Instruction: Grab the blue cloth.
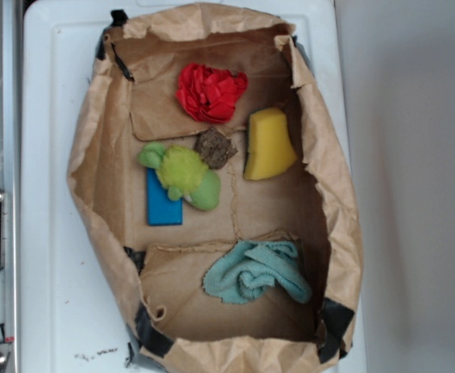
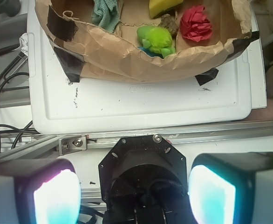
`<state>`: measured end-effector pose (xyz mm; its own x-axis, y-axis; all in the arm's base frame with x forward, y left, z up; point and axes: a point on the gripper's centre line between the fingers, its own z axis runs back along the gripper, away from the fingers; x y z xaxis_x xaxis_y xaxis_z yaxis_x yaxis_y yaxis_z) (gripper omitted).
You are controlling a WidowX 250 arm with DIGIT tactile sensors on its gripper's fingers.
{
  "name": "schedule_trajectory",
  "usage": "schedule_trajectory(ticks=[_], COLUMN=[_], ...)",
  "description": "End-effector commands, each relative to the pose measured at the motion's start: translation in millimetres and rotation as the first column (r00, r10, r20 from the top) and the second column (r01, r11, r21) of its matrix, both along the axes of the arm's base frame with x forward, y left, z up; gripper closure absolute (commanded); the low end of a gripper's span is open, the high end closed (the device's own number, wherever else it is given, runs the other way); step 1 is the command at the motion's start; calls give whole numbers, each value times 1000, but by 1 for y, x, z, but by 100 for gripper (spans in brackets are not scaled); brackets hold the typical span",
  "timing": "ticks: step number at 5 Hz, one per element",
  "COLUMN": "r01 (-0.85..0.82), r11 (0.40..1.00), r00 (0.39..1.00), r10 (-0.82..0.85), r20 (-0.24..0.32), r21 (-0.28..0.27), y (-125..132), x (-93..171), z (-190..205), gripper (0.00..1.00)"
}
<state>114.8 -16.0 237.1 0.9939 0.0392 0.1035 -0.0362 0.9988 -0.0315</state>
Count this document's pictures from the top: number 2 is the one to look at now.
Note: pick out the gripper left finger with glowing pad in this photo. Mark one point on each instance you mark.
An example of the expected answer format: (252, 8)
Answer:
(39, 191)

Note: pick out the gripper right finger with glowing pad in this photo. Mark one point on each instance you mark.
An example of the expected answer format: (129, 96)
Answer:
(232, 188)

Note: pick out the teal blue cloth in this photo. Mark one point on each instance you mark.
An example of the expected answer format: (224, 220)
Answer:
(105, 14)

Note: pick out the brown paper bag tray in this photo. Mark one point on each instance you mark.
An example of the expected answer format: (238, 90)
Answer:
(116, 56)

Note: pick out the crumpled white paper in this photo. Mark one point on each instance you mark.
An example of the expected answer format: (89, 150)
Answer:
(23, 41)

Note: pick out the blue sponge piece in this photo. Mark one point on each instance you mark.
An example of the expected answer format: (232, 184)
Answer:
(148, 52)

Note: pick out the lime green plush toy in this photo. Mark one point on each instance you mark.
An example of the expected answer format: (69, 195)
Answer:
(156, 39)

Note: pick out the brown dirty scrub pad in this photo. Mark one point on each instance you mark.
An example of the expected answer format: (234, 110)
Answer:
(168, 23)

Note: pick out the yellow sponge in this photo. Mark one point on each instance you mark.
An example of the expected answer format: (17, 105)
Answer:
(157, 7)

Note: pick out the aluminium frame rail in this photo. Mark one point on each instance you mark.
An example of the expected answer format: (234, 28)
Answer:
(43, 146)

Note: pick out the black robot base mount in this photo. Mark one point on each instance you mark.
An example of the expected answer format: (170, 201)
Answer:
(143, 183)

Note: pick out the red handled screwdriver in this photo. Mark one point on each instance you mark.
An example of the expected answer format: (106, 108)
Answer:
(8, 49)

